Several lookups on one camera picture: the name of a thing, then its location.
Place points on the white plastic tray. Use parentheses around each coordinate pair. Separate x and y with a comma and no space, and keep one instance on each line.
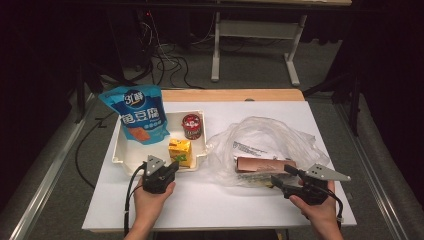
(133,155)

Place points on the white table mat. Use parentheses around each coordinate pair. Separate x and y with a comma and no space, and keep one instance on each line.
(216,206)

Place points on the clear plastic bag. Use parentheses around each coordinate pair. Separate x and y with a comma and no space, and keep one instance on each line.
(266,140)

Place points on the person's left hand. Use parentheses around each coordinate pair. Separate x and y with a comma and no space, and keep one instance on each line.
(150,206)

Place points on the brown box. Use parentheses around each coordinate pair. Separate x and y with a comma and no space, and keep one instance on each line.
(263,164)

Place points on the white metal desk frame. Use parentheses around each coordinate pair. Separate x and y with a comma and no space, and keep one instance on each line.
(256,30)

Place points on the person's right hand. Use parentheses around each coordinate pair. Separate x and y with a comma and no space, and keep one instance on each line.
(320,213)

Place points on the blue snack pouch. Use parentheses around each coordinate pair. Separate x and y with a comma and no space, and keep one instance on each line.
(140,116)

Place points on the aluminium floor rail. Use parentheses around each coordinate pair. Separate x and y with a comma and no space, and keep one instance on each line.
(43,180)
(376,173)

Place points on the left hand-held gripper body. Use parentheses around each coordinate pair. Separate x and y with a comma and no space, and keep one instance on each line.
(156,180)

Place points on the red can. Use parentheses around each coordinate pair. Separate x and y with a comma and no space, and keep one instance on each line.
(192,126)

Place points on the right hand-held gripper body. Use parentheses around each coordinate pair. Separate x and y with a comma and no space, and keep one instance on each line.
(315,191)

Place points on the black metal stand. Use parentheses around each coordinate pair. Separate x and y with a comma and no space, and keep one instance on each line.
(355,100)
(88,83)

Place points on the yellow drink carton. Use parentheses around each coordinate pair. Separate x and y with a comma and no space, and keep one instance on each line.
(180,151)

